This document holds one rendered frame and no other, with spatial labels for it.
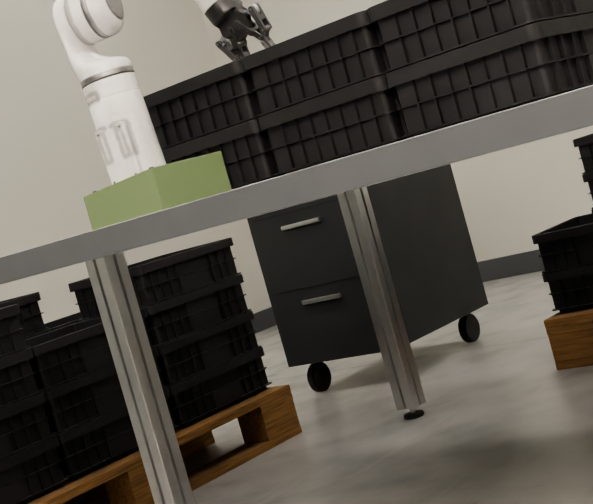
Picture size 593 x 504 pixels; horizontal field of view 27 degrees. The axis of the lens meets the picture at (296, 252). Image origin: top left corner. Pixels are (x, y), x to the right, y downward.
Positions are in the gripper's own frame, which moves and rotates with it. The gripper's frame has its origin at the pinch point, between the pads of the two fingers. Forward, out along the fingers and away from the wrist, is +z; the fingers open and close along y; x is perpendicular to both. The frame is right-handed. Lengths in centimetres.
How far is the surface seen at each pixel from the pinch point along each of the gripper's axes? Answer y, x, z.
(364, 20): 43, -27, 12
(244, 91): 12.4, -25.6, 5.9
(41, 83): -270, 195, -94
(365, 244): -57, 53, 46
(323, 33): 35.1, -26.8, 8.5
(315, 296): -121, 92, 53
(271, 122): 15.5, -28.9, 13.7
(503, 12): 65, -29, 25
